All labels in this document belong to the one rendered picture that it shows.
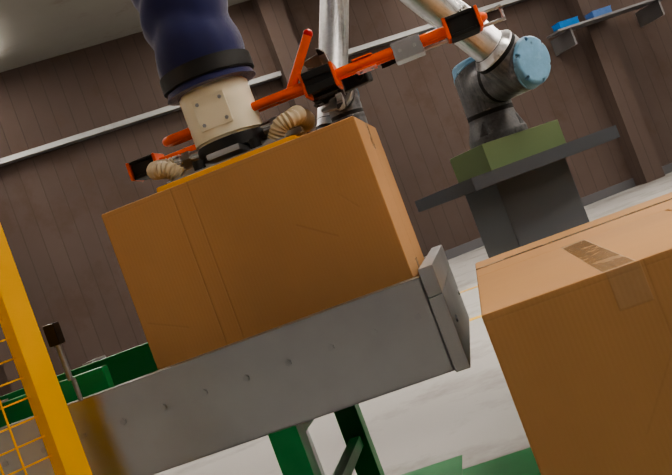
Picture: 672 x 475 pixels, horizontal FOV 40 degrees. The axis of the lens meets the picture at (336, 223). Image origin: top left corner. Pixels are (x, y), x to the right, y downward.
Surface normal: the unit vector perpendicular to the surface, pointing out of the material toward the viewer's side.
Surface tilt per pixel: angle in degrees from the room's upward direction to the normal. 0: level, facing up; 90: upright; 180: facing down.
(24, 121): 90
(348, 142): 90
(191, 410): 90
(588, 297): 90
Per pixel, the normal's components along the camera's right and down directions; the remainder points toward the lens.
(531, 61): 0.54, -0.13
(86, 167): 0.24, -0.11
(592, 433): -0.14, 0.03
